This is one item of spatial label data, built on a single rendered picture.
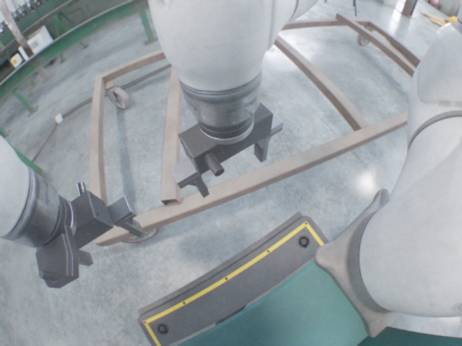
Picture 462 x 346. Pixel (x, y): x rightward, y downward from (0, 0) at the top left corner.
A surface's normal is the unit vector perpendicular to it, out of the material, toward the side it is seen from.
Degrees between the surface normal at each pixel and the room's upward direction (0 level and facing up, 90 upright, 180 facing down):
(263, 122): 90
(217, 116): 90
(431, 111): 67
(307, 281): 0
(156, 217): 0
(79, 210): 0
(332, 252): 14
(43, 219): 90
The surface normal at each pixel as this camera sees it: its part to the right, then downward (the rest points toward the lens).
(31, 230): 0.83, 0.47
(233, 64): 0.30, 0.88
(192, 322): -0.07, -0.46
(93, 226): 0.54, 0.73
